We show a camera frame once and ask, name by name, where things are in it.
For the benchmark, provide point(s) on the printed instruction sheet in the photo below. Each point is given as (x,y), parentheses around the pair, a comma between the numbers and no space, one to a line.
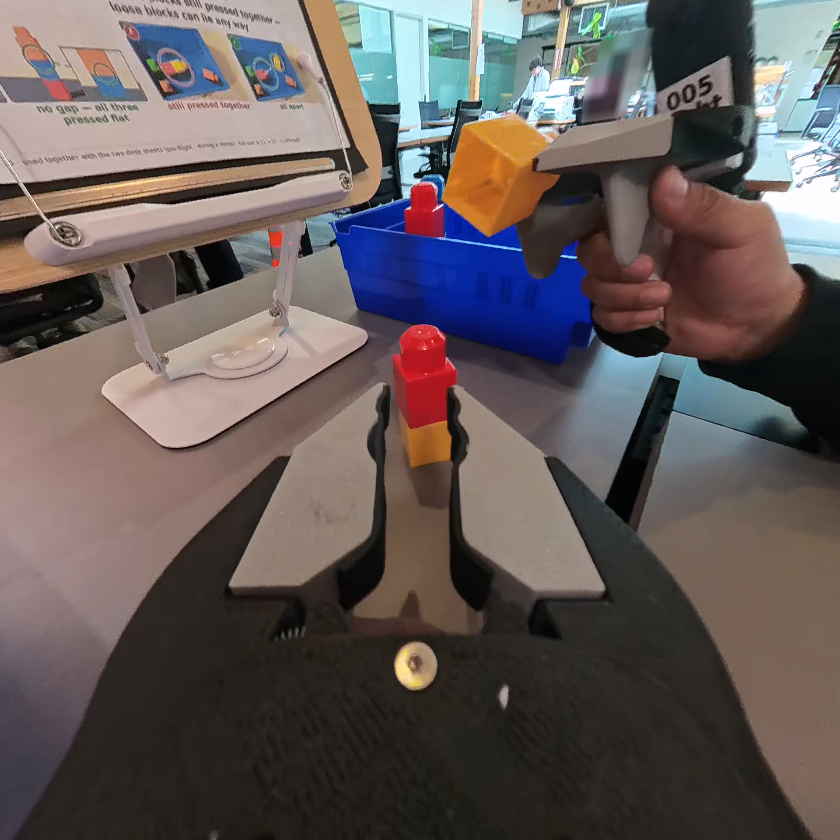
(164,148)

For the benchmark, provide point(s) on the blue plastic bin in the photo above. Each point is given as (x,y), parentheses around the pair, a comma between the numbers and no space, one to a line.
(459,289)

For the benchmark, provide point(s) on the black flat panel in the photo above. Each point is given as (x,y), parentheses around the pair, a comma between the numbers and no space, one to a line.
(735,400)

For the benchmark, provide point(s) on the blue mega block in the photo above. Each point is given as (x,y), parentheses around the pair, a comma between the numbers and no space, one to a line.
(434,180)

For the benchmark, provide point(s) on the orange traffic cone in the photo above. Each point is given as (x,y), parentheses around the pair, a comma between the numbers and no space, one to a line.
(281,246)

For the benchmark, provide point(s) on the black office chair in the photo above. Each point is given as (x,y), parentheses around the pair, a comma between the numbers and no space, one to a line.
(446,131)
(387,151)
(823,118)
(46,308)

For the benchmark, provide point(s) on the person's right forearm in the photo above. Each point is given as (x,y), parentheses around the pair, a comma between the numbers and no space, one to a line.
(820,354)

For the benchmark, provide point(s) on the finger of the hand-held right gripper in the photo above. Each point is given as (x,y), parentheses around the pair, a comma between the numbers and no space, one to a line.
(610,148)
(548,236)

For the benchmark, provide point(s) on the red mega block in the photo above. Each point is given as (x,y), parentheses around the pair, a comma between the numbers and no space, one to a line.
(425,216)
(423,387)

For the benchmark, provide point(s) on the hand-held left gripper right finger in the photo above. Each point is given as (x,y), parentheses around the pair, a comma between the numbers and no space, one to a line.
(525,518)

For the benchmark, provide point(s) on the person's right hand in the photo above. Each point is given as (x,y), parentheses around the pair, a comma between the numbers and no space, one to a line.
(722,275)

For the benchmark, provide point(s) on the orange mega block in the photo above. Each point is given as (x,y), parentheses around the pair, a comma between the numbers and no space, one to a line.
(499,177)
(426,446)

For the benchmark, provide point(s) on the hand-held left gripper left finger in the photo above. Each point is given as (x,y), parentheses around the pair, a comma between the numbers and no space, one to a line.
(315,518)

